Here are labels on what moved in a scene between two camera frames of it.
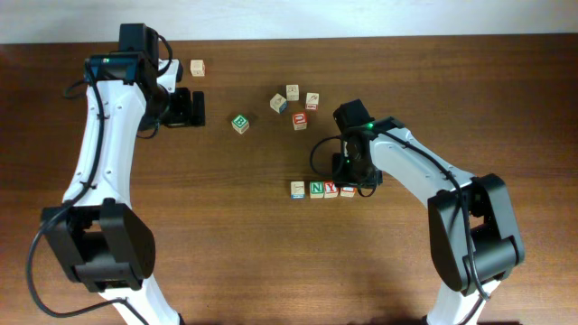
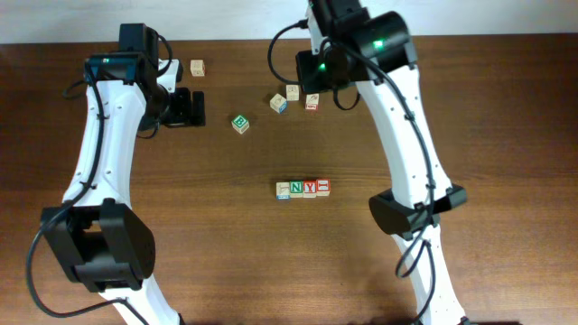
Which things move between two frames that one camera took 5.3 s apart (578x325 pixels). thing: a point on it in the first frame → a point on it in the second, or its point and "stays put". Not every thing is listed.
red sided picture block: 312,102 stays put
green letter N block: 316,189 → 296,189
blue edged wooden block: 297,190 → 283,190
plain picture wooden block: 292,92 stays put
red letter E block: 348,191 → 323,187
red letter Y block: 330,190 → 310,189
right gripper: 341,180 → 306,84
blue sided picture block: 278,103 stays put
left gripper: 183,117 stays put
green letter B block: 240,123 stays put
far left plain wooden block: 197,68 stays put
